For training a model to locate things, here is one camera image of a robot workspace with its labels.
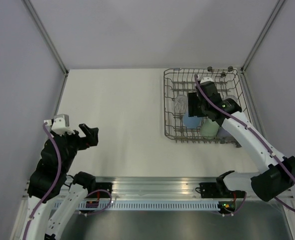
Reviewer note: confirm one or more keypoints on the green plastic cup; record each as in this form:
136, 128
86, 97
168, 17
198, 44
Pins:
209, 129

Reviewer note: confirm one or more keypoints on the blue plastic cup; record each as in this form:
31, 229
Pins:
191, 122

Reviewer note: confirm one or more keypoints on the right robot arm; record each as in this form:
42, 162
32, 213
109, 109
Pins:
275, 172

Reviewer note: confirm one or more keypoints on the white slotted cable duct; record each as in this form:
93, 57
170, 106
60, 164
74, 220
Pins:
131, 205

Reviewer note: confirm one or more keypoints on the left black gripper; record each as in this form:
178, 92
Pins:
92, 134

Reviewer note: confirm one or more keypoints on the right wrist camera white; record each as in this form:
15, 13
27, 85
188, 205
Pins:
202, 80

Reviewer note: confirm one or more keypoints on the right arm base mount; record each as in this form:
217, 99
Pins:
210, 190

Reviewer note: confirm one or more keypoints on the aluminium mounting rail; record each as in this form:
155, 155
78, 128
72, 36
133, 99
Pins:
155, 188

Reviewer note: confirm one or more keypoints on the clear glass cup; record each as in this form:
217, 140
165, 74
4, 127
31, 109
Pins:
180, 104
230, 96

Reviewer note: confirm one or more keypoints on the aluminium frame post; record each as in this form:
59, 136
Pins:
263, 33
45, 35

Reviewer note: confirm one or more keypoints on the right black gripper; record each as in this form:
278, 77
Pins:
193, 100

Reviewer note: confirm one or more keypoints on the left aluminium frame post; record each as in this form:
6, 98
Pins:
45, 35

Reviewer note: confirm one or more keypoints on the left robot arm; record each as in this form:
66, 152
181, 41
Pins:
50, 175

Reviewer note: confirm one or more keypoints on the grey wire dish rack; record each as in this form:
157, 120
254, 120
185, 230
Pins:
181, 81

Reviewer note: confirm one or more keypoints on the purple plastic cup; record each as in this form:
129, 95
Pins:
223, 134

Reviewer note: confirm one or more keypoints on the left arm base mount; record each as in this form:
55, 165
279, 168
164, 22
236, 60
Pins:
108, 186

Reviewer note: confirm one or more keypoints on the right aluminium frame post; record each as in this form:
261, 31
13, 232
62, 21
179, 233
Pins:
263, 33

